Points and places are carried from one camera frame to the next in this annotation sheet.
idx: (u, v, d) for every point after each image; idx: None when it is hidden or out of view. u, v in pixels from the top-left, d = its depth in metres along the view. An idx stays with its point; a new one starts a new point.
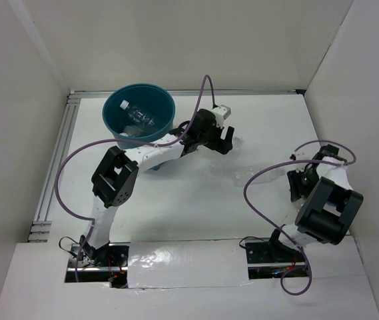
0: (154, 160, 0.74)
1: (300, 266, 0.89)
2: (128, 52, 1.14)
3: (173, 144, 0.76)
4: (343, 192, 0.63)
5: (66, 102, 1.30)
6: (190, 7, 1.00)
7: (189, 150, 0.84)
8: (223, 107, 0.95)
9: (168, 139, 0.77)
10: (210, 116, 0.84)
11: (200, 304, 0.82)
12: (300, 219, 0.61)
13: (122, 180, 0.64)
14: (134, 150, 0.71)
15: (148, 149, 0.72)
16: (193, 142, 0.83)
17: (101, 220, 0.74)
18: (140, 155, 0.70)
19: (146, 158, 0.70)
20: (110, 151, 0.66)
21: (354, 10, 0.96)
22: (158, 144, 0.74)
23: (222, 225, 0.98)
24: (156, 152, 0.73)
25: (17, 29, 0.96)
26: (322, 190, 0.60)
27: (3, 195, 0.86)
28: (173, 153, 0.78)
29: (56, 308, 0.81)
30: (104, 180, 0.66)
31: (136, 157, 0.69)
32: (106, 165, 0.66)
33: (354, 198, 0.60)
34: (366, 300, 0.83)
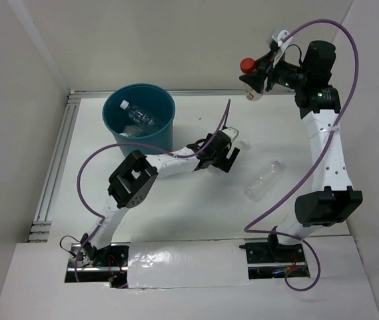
0: (170, 170, 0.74)
1: (300, 266, 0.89)
2: (128, 51, 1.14)
3: (190, 158, 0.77)
4: (340, 192, 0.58)
5: (67, 102, 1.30)
6: (189, 6, 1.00)
7: (202, 164, 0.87)
8: (232, 129, 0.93)
9: (186, 152, 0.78)
10: (226, 138, 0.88)
11: (200, 304, 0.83)
12: (304, 218, 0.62)
13: (140, 184, 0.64)
14: (155, 157, 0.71)
15: (168, 158, 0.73)
16: (207, 159, 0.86)
17: (112, 219, 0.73)
18: (160, 162, 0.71)
19: (164, 166, 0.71)
20: (131, 154, 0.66)
21: (354, 9, 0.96)
22: (176, 154, 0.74)
23: (222, 225, 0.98)
24: (174, 162, 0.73)
25: (17, 28, 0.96)
26: (320, 206, 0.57)
27: (3, 194, 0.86)
28: (188, 166, 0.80)
29: (56, 308, 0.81)
30: (120, 183, 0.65)
31: (156, 164, 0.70)
32: (126, 168, 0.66)
33: (354, 200, 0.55)
34: (366, 300, 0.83)
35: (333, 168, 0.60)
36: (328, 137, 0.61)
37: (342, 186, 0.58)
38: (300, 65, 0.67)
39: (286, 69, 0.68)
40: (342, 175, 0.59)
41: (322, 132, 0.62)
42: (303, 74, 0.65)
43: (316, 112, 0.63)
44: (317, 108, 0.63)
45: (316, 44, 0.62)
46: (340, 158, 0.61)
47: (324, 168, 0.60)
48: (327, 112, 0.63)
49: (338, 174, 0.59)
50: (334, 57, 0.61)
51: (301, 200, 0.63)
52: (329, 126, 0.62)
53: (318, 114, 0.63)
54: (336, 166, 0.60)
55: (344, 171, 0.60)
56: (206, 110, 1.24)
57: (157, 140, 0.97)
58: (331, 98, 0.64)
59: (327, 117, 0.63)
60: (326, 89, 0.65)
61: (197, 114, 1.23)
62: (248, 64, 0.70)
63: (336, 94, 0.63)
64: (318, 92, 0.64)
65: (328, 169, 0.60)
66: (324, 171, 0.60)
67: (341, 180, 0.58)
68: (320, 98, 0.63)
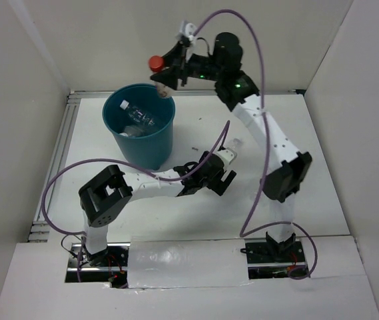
0: (150, 192, 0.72)
1: (300, 266, 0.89)
2: (128, 52, 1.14)
3: (174, 181, 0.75)
4: (295, 162, 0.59)
5: (66, 102, 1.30)
6: (189, 7, 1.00)
7: (187, 190, 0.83)
8: (230, 151, 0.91)
9: (169, 174, 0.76)
10: (220, 164, 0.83)
11: (200, 304, 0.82)
12: (274, 195, 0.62)
13: (106, 206, 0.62)
14: (134, 176, 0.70)
15: (148, 178, 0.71)
16: (193, 185, 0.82)
17: (94, 232, 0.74)
18: (138, 182, 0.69)
19: (142, 187, 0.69)
20: (108, 168, 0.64)
21: (353, 9, 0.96)
22: (159, 176, 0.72)
23: (222, 225, 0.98)
24: (156, 183, 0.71)
25: (17, 29, 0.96)
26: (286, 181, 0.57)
27: (3, 194, 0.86)
28: (171, 190, 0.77)
29: (56, 308, 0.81)
30: (90, 199, 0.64)
31: (132, 184, 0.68)
32: (98, 183, 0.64)
33: (307, 162, 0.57)
34: (366, 300, 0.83)
35: (280, 143, 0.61)
36: (262, 120, 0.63)
37: (293, 154, 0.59)
38: (210, 56, 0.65)
39: (198, 62, 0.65)
40: (290, 145, 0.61)
41: (256, 116, 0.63)
42: (216, 67, 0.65)
43: (242, 101, 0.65)
44: (242, 98, 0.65)
45: (222, 38, 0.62)
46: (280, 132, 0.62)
47: (273, 146, 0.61)
48: (252, 98, 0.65)
49: (286, 146, 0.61)
50: (242, 50, 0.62)
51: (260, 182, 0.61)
52: (259, 110, 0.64)
53: (244, 102, 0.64)
54: (281, 141, 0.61)
55: (288, 142, 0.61)
56: (206, 110, 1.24)
57: (158, 140, 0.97)
58: (248, 86, 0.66)
59: (253, 103, 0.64)
60: (240, 78, 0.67)
61: (197, 114, 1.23)
62: (157, 62, 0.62)
63: (250, 81, 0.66)
64: (236, 84, 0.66)
65: (276, 146, 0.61)
66: (275, 150, 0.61)
67: (292, 150, 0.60)
68: (240, 89, 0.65)
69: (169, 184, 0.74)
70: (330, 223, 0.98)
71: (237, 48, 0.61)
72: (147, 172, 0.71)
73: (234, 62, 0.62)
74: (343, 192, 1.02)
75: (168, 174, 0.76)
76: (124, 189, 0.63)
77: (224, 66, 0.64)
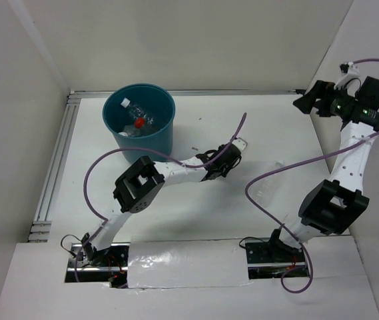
0: (177, 178, 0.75)
1: (300, 266, 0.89)
2: (128, 51, 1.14)
3: (198, 168, 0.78)
4: (347, 192, 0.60)
5: (67, 102, 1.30)
6: (190, 6, 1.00)
7: (209, 175, 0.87)
8: (242, 141, 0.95)
9: (194, 162, 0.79)
10: (236, 152, 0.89)
11: (199, 304, 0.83)
12: (302, 211, 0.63)
13: (145, 192, 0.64)
14: (163, 164, 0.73)
15: (176, 166, 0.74)
16: (215, 170, 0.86)
17: (114, 223, 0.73)
18: (167, 169, 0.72)
19: (172, 174, 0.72)
20: (140, 160, 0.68)
21: (354, 8, 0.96)
22: (185, 164, 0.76)
23: (222, 224, 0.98)
24: (182, 170, 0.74)
25: (17, 28, 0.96)
26: (324, 194, 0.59)
27: (3, 194, 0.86)
28: (196, 176, 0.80)
29: (56, 308, 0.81)
30: (126, 188, 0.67)
31: (163, 170, 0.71)
32: (134, 172, 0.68)
33: (358, 202, 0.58)
34: (366, 299, 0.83)
35: (350, 170, 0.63)
36: (356, 144, 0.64)
37: (352, 185, 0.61)
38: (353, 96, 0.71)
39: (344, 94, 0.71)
40: (356, 180, 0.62)
41: (353, 138, 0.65)
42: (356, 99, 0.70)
43: (355, 122, 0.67)
44: (358, 120, 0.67)
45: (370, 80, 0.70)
46: (360, 164, 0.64)
47: (341, 166, 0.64)
48: (365, 127, 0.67)
49: (351, 176, 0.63)
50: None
51: (306, 198, 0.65)
52: (362, 137, 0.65)
53: (357, 124, 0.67)
54: (354, 170, 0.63)
55: (359, 176, 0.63)
56: (206, 110, 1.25)
57: (158, 139, 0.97)
58: (374, 118, 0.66)
59: (364, 131, 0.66)
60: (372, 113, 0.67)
61: (197, 114, 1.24)
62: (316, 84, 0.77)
63: None
64: (364, 110, 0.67)
65: (344, 168, 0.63)
66: (340, 169, 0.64)
67: (352, 182, 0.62)
68: (366, 114, 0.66)
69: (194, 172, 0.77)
70: None
71: None
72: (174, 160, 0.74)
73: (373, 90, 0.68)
74: None
75: (192, 162, 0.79)
76: (160, 175, 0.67)
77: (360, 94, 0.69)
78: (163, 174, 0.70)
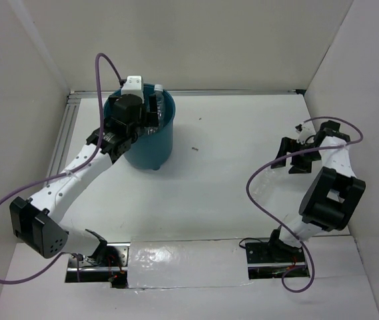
0: (75, 190, 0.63)
1: (300, 266, 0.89)
2: (128, 51, 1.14)
3: (94, 160, 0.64)
4: (346, 180, 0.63)
5: (66, 102, 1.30)
6: (190, 6, 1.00)
7: (120, 149, 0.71)
8: (132, 80, 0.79)
9: (85, 154, 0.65)
10: (130, 102, 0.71)
11: (198, 304, 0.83)
12: (304, 207, 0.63)
13: (42, 242, 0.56)
14: (44, 192, 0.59)
15: (60, 184, 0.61)
16: (122, 139, 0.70)
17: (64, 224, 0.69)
18: (52, 195, 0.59)
19: (61, 195, 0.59)
20: (12, 207, 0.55)
21: (354, 9, 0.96)
22: (70, 170, 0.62)
23: (222, 224, 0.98)
24: (72, 181, 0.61)
25: (18, 28, 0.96)
26: (325, 181, 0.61)
27: (3, 194, 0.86)
28: (101, 166, 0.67)
29: (56, 308, 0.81)
30: (24, 238, 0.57)
31: (46, 203, 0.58)
32: (18, 222, 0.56)
33: (357, 188, 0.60)
34: (366, 299, 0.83)
35: (340, 162, 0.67)
36: (339, 146, 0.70)
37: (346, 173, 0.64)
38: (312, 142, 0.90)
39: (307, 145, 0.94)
40: (349, 168, 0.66)
41: (334, 143, 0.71)
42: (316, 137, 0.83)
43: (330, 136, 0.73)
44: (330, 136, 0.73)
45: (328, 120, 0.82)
46: (347, 160, 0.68)
47: (332, 161, 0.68)
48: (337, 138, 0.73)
49: (344, 166, 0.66)
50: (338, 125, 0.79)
51: (305, 196, 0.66)
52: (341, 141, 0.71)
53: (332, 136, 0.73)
54: (344, 162, 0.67)
55: (349, 167, 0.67)
56: (206, 110, 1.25)
57: (158, 138, 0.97)
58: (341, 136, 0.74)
59: (340, 140, 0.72)
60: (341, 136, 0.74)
61: (197, 114, 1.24)
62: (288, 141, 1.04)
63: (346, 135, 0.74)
64: (332, 130, 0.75)
65: (335, 162, 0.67)
66: (332, 163, 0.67)
67: (346, 171, 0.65)
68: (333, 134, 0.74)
69: (90, 166, 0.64)
70: None
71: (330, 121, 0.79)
72: (53, 178, 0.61)
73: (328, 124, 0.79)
74: None
75: (84, 155, 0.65)
76: (39, 216, 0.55)
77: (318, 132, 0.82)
78: (48, 208, 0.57)
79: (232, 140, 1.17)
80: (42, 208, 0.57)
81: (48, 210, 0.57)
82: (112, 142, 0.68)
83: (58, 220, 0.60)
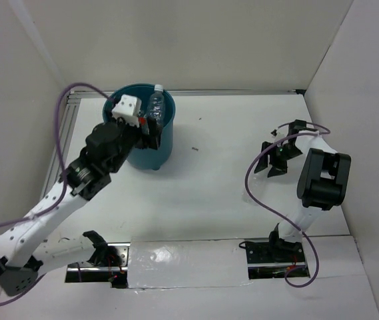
0: (42, 232, 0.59)
1: (300, 265, 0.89)
2: (128, 52, 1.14)
3: (62, 204, 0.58)
4: (331, 157, 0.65)
5: (67, 102, 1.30)
6: (189, 6, 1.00)
7: (96, 187, 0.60)
8: (126, 100, 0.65)
9: (54, 195, 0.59)
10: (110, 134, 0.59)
11: (198, 304, 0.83)
12: (302, 192, 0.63)
13: (4, 286, 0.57)
14: (6, 237, 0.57)
15: (24, 227, 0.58)
16: (100, 176, 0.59)
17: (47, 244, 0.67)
18: (12, 242, 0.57)
19: (22, 242, 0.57)
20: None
21: (354, 9, 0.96)
22: (36, 214, 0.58)
23: (222, 225, 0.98)
24: (36, 225, 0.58)
25: (17, 29, 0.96)
26: (315, 160, 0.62)
27: (2, 194, 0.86)
28: (72, 206, 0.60)
29: (56, 308, 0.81)
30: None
31: (5, 250, 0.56)
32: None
33: (343, 160, 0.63)
34: (366, 299, 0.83)
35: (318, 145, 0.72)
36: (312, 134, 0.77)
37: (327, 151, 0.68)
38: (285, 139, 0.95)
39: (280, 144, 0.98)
40: (329, 147, 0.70)
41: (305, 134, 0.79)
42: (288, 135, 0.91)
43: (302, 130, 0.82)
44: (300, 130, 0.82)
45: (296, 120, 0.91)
46: (324, 142, 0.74)
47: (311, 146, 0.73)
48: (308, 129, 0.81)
49: (324, 146, 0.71)
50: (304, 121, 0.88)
51: (300, 182, 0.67)
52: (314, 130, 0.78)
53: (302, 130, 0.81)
54: (321, 144, 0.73)
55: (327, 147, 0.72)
56: (206, 110, 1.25)
57: None
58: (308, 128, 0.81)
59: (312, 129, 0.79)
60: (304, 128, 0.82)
61: (197, 114, 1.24)
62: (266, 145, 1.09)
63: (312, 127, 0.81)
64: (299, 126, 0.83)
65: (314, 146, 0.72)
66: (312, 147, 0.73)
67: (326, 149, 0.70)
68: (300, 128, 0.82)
69: (57, 210, 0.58)
70: (330, 224, 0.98)
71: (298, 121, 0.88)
72: (17, 221, 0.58)
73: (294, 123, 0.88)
74: None
75: (52, 196, 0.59)
76: None
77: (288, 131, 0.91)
78: (6, 256, 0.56)
79: (232, 140, 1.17)
80: (2, 255, 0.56)
81: (6, 258, 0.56)
82: (86, 182, 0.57)
83: (22, 262, 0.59)
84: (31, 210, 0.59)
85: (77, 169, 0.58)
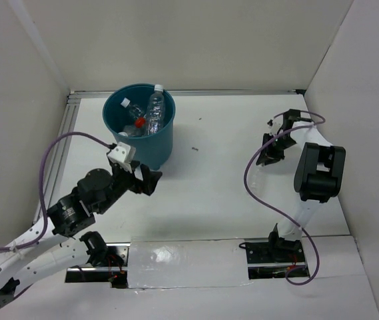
0: (20, 263, 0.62)
1: (300, 266, 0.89)
2: (128, 51, 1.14)
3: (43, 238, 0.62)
4: (326, 150, 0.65)
5: (67, 102, 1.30)
6: (190, 6, 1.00)
7: (79, 225, 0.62)
8: (120, 147, 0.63)
9: (37, 230, 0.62)
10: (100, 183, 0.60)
11: (199, 304, 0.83)
12: (300, 186, 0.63)
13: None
14: None
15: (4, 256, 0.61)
16: (83, 218, 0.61)
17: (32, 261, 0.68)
18: None
19: None
20: None
21: (354, 9, 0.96)
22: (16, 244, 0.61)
23: (222, 225, 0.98)
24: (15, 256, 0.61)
25: (17, 29, 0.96)
26: (311, 154, 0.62)
27: (2, 194, 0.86)
28: (52, 241, 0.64)
29: (56, 308, 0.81)
30: None
31: None
32: None
33: (338, 151, 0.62)
34: (366, 299, 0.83)
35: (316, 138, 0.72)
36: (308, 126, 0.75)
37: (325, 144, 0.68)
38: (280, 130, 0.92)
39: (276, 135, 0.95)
40: (326, 141, 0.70)
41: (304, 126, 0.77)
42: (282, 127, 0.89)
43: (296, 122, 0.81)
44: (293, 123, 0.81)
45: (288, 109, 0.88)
46: (320, 135, 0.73)
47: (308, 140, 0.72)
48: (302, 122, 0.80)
49: (320, 140, 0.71)
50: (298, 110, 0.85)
51: (297, 175, 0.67)
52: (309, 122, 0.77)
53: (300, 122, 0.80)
54: (317, 137, 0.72)
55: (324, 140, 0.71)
56: (206, 110, 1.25)
57: (158, 139, 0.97)
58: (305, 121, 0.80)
59: (306, 122, 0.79)
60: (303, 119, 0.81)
61: (197, 114, 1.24)
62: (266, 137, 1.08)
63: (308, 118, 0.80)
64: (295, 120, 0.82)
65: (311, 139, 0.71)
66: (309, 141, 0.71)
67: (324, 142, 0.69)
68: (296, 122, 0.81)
69: (38, 244, 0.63)
70: (330, 224, 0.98)
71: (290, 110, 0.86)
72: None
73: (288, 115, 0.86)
74: (343, 192, 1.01)
75: (35, 230, 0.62)
76: None
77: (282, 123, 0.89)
78: None
79: (232, 140, 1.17)
80: None
81: None
82: (68, 223, 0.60)
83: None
84: (14, 240, 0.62)
85: (64, 206, 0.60)
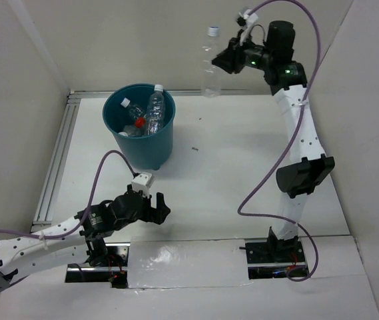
0: (39, 254, 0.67)
1: (300, 266, 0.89)
2: (128, 51, 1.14)
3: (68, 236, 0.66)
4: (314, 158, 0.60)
5: (67, 102, 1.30)
6: (190, 6, 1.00)
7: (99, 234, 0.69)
8: (144, 174, 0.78)
9: (65, 227, 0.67)
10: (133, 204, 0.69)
11: (199, 304, 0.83)
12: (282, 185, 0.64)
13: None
14: (11, 244, 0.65)
15: (28, 242, 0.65)
16: (105, 230, 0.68)
17: (38, 256, 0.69)
18: (14, 250, 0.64)
19: (20, 254, 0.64)
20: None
21: (353, 9, 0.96)
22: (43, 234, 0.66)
23: (222, 225, 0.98)
24: (37, 244, 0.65)
25: (17, 28, 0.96)
26: (301, 174, 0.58)
27: (2, 194, 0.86)
28: (72, 242, 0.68)
29: (56, 307, 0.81)
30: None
31: (4, 255, 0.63)
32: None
33: (328, 166, 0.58)
34: (366, 299, 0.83)
35: (307, 140, 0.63)
36: (299, 112, 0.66)
37: (317, 154, 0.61)
38: (263, 44, 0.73)
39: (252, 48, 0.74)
40: (317, 146, 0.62)
41: (294, 106, 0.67)
42: (266, 54, 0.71)
43: (286, 88, 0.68)
44: (286, 84, 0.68)
45: (278, 23, 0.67)
46: (313, 132, 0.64)
47: (300, 141, 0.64)
48: (297, 88, 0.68)
49: (312, 144, 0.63)
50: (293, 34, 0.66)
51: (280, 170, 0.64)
52: (299, 101, 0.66)
53: (288, 90, 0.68)
54: (310, 138, 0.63)
55: (316, 141, 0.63)
56: (206, 110, 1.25)
57: (158, 139, 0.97)
58: (297, 74, 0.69)
59: (299, 96, 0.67)
60: (293, 64, 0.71)
61: (197, 114, 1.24)
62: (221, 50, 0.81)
63: (302, 70, 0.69)
64: (286, 70, 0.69)
65: (302, 141, 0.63)
66: (300, 144, 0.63)
67: (316, 150, 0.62)
68: (288, 74, 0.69)
69: (62, 240, 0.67)
70: (330, 224, 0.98)
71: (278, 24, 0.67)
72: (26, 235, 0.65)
73: (284, 45, 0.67)
74: (343, 192, 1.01)
75: (64, 227, 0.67)
76: None
77: (272, 52, 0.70)
78: (2, 261, 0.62)
79: (232, 140, 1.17)
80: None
81: (1, 262, 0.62)
82: (93, 230, 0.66)
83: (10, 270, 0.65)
84: (42, 231, 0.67)
85: (93, 215, 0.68)
